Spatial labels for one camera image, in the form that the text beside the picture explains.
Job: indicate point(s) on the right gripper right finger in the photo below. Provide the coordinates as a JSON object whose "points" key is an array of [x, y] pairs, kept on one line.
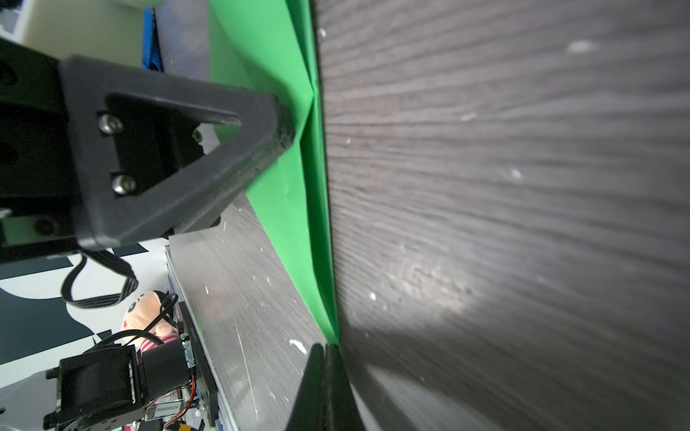
{"points": [[341, 410]]}

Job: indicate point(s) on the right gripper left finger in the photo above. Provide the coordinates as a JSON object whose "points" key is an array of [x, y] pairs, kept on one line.
{"points": [[307, 411]]}

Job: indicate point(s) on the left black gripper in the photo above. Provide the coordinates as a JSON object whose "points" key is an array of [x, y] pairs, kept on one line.
{"points": [[155, 154]]}

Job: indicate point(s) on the green square paper sheet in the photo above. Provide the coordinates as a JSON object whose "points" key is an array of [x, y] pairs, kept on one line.
{"points": [[271, 46]]}

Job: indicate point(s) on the plush toy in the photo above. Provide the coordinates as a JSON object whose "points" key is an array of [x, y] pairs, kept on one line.
{"points": [[141, 312]]}

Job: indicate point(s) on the blue cloth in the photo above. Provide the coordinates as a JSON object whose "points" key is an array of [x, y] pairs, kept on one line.
{"points": [[151, 54]]}

